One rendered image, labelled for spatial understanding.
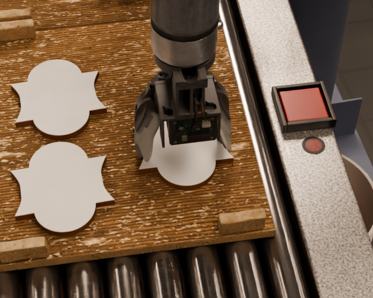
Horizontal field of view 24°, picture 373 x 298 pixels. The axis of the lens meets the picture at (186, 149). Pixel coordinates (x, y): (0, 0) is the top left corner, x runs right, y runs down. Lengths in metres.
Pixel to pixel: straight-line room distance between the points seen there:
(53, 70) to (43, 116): 0.09
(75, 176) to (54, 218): 0.07
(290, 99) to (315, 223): 0.20
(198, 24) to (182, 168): 0.26
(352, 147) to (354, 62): 0.34
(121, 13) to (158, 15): 0.43
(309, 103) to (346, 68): 1.39
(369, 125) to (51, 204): 1.51
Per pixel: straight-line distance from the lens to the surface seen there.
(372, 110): 2.52
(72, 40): 1.31
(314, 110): 1.22
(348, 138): 2.42
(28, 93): 1.23
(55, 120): 1.18
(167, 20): 0.92
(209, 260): 1.07
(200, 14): 0.91
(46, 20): 1.35
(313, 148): 1.19
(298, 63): 1.30
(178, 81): 0.95
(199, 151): 1.14
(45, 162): 1.14
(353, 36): 2.72
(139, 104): 1.07
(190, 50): 0.94
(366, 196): 1.90
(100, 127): 1.18
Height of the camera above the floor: 1.83
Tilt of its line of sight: 50 degrees down
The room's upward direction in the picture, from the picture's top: straight up
